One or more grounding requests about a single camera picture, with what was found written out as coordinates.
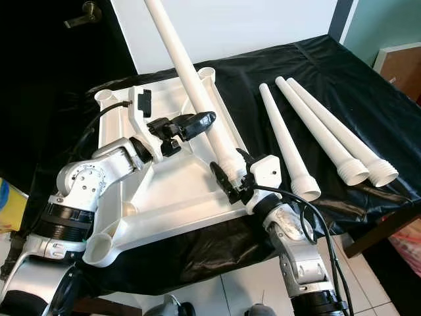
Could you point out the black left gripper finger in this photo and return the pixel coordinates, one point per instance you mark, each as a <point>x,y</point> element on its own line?
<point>197,125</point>

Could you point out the white plastic table top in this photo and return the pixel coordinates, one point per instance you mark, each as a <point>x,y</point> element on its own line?
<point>171,191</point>

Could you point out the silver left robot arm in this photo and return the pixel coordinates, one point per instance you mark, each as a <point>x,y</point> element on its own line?
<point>85,181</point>

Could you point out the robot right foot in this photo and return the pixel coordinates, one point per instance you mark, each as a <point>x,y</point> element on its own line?
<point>260,310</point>

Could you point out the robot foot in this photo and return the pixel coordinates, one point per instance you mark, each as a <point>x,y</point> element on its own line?
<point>168,307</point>
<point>260,310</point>

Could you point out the black plastic cover sheet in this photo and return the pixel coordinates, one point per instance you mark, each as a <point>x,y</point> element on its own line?
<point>335,66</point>

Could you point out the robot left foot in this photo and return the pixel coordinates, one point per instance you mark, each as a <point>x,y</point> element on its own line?
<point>168,307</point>

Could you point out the dark wooden table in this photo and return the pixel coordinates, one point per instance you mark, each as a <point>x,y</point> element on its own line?
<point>378,230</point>

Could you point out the yellow plastic container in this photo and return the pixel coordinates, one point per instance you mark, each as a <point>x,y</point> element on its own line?
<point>13,210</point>

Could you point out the red plastic bag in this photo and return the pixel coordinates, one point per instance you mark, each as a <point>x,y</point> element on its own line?
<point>408,247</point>

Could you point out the brown wooden cabinet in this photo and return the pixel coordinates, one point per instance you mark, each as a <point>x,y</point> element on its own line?
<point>404,72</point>

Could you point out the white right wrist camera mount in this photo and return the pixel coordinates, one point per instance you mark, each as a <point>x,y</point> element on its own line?
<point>264,171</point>

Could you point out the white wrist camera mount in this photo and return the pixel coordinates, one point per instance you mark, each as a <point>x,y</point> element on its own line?
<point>264,171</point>
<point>139,122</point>

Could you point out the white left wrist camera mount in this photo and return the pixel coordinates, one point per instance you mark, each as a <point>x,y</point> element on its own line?
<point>139,122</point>

